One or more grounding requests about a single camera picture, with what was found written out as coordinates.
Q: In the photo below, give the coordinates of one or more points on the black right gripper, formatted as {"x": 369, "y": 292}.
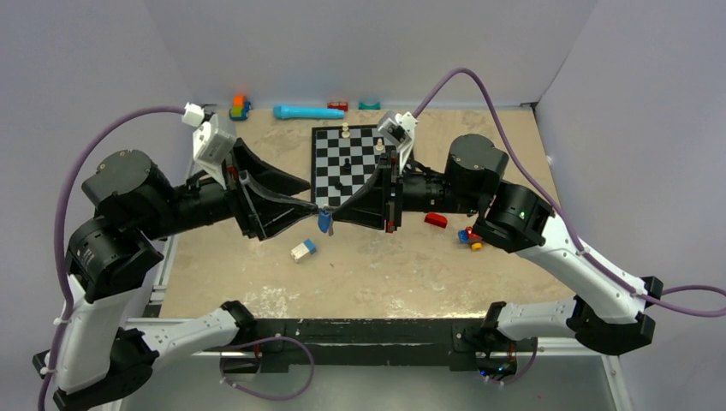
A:
{"x": 371, "y": 205}

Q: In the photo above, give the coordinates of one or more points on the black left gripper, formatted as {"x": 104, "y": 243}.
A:
{"x": 261, "y": 211}

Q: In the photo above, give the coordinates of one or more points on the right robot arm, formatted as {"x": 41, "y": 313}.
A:
{"x": 607, "y": 312}

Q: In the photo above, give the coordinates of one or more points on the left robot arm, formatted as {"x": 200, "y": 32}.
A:
{"x": 93, "y": 360}

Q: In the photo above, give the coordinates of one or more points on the black white chessboard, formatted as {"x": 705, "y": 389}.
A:
{"x": 329, "y": 149}

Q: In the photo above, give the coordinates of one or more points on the grey red toy hammer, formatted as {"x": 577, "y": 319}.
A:
{"x": 436, "y": 219}

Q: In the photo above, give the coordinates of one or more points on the white blue toy block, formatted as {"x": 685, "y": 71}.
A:
{"x": 303, "y": 250}

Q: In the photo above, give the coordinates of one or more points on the light blue flashlight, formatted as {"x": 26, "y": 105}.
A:
{"x": 286, "y": 112}

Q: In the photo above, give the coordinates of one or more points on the orange green blue toy stack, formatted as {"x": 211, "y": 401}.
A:
{"x": 240, "y": 107}

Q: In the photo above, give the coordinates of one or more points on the teal round tape roll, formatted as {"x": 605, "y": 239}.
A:
{"x": 369, "y": 105}

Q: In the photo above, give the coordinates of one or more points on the red toy block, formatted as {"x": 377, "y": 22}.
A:
{"x": 338, "y": 105}

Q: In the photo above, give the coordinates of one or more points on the colourful toy block car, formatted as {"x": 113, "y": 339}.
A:
{"x": 467, "y": 237}

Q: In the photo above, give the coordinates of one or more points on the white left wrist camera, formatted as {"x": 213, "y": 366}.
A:
{"x": 213, "y": 139}

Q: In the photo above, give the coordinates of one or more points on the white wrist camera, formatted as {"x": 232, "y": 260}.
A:
{"x": 213, "y": 139}
{"x": 399, "y": 129}

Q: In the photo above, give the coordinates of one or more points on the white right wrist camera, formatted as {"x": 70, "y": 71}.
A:
{"x": 399, "y": 129}

